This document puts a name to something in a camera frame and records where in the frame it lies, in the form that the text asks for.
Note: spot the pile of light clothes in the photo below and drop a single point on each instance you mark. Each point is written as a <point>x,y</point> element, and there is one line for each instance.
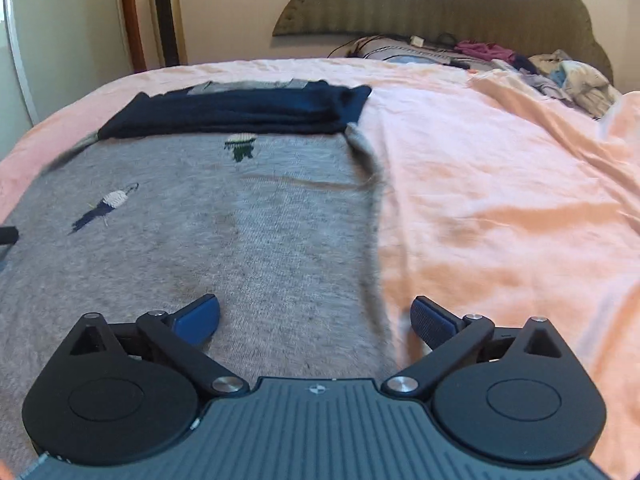
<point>575,82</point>

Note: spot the grey sweater with navy sleeves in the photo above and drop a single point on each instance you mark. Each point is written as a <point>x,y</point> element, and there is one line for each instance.
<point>210,240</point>

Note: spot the patterned pillow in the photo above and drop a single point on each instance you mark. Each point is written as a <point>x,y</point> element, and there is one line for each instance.
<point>400,52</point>

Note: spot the pink blanket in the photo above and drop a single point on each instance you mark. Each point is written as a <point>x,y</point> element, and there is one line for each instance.
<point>500,185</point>

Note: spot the gold standing air conditioner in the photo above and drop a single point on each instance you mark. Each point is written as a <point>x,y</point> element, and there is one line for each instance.
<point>166,15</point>

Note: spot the magenta garment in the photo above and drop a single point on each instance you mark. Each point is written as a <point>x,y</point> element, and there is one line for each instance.
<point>485,51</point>

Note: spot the olive padded headboard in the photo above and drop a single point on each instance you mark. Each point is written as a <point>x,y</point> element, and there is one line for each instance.
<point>440,0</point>

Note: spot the wooden door frame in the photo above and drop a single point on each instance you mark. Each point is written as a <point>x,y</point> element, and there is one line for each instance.
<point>131,15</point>

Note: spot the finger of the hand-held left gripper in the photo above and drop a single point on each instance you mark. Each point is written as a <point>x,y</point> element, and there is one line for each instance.
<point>7,236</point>

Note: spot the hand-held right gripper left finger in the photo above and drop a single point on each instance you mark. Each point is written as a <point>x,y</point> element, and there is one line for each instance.
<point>197,320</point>

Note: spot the flower-decal glass wardrobe door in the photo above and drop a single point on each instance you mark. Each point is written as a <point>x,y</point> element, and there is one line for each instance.
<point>60,35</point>

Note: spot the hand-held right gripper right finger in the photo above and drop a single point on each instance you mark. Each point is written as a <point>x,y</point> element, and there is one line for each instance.
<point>431,322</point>

